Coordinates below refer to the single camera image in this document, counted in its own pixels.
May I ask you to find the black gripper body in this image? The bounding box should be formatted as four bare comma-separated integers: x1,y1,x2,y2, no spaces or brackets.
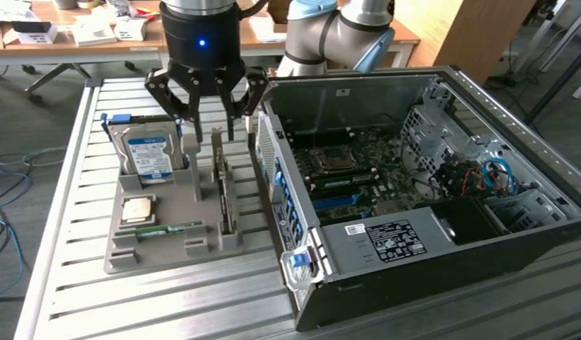
157,1,248,97

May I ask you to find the stack of white papers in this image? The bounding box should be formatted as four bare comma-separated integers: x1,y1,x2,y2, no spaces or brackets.
248,16,288,44

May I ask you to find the hard disk with blue carrier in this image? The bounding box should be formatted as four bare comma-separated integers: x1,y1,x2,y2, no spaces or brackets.
99,109,188,186

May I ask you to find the wooden desk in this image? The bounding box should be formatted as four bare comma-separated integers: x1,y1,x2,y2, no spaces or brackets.
0,0,422,77

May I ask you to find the small white printed box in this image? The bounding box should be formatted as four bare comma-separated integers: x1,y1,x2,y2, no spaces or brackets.
113,18,148,42

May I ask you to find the flat white box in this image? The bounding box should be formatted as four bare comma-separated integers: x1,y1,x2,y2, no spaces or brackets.
69,20,119,47

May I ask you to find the CPU socket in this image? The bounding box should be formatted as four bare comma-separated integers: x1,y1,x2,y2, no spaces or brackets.
308,145,360,174

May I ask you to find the grey parts rack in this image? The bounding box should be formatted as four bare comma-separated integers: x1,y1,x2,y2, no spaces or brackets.
103,127,247,276

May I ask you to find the CPU chip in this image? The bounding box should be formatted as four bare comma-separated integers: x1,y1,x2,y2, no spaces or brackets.
119,197,155,225

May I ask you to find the blue expansion slot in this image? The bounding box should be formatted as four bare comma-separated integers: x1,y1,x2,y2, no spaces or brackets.
312,193,360,211

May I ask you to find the white box with black lid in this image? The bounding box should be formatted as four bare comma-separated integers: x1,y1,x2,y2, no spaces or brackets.
9,21,60,45

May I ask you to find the green RAM stick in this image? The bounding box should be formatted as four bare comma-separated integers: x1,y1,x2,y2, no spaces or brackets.
113,220,204,238

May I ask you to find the green motherboard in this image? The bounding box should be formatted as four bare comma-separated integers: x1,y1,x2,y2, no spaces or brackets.
289,127,436,226

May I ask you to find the grey power supply unit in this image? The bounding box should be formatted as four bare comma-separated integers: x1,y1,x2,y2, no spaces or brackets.
317,207,455,276

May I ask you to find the wooden cabinet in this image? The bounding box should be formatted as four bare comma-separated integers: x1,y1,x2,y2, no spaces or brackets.
394,0,540,86

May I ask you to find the open black PC case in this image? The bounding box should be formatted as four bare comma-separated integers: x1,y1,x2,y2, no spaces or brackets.
244,64,581,333

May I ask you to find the metal disk bay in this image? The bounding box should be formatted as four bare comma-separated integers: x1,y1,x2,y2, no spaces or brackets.
483,188,566,232

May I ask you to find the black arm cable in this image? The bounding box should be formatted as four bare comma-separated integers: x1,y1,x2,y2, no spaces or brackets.
236,0,271,21

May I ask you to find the grey floor cable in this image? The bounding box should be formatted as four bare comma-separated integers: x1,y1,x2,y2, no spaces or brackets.
0,146,67,168

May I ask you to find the red wire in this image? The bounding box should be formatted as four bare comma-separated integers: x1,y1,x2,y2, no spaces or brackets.
463,167,491,198

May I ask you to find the blue floor cable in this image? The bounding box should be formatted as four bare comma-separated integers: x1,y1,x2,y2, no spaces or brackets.
0,155,32,302

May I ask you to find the blue wire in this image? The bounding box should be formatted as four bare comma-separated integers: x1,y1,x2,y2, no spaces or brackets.
482,158,519,196

